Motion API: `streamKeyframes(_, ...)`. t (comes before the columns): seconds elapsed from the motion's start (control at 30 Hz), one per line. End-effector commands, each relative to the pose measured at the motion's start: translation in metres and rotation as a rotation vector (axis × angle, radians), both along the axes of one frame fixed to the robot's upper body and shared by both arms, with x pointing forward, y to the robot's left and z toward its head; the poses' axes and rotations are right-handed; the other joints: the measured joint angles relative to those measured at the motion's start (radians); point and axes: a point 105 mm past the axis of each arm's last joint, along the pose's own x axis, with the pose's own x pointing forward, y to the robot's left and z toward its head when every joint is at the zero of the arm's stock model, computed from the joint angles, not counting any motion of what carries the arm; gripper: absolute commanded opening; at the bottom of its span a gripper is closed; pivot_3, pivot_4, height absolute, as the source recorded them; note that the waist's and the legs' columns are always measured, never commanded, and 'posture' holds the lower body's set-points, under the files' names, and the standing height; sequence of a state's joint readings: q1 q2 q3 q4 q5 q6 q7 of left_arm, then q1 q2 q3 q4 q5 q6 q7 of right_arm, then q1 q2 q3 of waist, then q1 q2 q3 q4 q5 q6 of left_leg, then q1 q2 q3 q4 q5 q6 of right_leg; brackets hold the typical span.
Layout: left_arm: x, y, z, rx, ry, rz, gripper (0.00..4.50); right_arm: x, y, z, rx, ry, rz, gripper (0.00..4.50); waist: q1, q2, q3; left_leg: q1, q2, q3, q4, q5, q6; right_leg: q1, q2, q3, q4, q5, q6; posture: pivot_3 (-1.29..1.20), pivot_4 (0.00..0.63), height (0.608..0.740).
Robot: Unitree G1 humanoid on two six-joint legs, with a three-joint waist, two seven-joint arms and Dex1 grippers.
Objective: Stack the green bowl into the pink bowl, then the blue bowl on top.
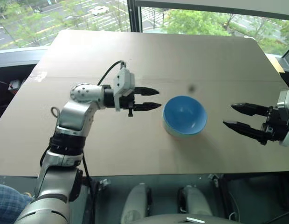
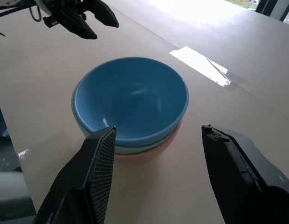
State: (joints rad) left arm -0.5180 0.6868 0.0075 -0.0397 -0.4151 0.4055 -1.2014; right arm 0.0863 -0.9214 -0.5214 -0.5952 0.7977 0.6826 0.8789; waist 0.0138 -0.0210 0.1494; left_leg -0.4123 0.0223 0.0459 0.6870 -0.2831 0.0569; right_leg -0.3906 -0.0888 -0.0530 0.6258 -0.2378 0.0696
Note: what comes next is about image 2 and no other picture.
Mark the silver robot torso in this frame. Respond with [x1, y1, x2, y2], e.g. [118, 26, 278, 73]
[0, 169, 37, 221]

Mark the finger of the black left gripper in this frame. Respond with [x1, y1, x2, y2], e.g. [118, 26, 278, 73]
[89, 0, 120, 28]
[55, 10, 98, 40]

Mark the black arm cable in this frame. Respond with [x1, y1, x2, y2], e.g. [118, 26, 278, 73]
[28, 6, 43, 23]

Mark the dark window frame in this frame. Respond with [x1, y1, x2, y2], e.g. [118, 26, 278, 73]
[255, 0, 289, 23]

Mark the blue bowl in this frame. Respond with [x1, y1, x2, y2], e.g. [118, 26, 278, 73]
[71, 56, 190, 148]

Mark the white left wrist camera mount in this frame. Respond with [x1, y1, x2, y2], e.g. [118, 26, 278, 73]
[35, 0, 52, 15]

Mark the pink bowl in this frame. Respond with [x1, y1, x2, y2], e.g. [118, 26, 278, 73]
[113, 120, 183, 165]

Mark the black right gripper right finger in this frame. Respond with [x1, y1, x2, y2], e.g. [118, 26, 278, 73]
[201, 124, 289, 224]

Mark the green bowl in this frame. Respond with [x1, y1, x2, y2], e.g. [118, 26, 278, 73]
[71, 98, 183, 155]

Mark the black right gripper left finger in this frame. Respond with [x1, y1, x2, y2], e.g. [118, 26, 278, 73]
[36, 126, 117, 224]

